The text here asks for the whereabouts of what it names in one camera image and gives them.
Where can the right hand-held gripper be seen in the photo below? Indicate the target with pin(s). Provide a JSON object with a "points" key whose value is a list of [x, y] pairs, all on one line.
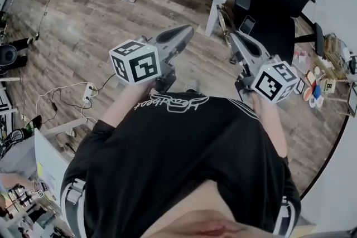
{"points": [[272, 82]]}

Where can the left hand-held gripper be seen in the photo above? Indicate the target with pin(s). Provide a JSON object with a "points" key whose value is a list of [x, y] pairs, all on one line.
{"points": [[145, 64]]}

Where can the person's right forearm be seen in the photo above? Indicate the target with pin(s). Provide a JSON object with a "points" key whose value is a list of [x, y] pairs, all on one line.
{"points": [[269, 121]]}

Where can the person's left forearm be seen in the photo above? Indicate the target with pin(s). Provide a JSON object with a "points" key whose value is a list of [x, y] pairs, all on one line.
{"points": [[122, 104]]}

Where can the red and white box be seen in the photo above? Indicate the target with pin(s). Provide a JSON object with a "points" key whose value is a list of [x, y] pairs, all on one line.
{"points": [[302, 56]]}

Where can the pile of colourful toy plates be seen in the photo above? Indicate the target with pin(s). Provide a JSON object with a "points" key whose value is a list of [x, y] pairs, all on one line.
{"points": [[313, 86]]}

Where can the person's grey shoe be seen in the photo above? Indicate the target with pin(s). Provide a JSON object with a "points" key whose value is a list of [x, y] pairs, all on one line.
{"points": [[192, 85]]}

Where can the wooden block with print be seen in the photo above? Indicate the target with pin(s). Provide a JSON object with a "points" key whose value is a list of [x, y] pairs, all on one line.
{"points": [[328, 86]]}

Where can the black smartphone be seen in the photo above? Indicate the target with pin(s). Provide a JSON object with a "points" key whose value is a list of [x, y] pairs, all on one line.
{"points": [[247, 25]]}

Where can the white power strip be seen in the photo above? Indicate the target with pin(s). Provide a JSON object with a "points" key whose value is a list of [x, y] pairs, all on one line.
{"points": [[87, 93]]}

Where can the wooden crate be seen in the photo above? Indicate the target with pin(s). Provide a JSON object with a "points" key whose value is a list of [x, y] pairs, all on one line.
{"points": [[334, 51]]}

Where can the black framed tablet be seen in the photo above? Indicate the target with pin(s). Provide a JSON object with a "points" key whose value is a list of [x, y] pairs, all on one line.
{"points": [[352, 100]]}

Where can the person's black printed t-shirt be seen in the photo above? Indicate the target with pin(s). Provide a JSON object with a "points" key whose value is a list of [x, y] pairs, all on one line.
{"points": [[173, 153]]}

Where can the white desk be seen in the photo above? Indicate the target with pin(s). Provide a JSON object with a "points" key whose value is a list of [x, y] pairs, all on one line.
{"points": [[51, 159]]}

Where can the black round fan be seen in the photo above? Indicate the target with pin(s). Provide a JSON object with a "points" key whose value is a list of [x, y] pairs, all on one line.
{"points": [[7, 54]]}

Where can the person's face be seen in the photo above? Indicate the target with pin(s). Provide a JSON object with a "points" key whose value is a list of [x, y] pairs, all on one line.
{"points": [[206, 211]]}

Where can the small black picture frame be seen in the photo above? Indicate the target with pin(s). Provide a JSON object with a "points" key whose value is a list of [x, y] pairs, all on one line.
{"points": [[301, 86]]}

